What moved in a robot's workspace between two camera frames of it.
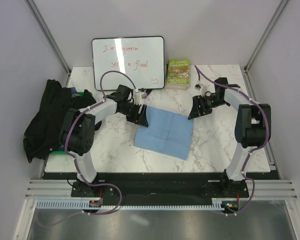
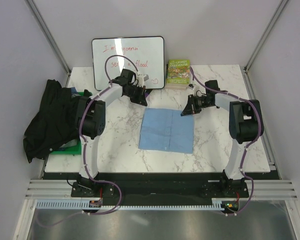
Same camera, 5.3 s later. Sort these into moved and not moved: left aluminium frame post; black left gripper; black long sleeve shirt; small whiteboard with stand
Moved: black left gripper
Not moved: black long sleeve shirt; left aluminium frame post; small whiteboard with stand
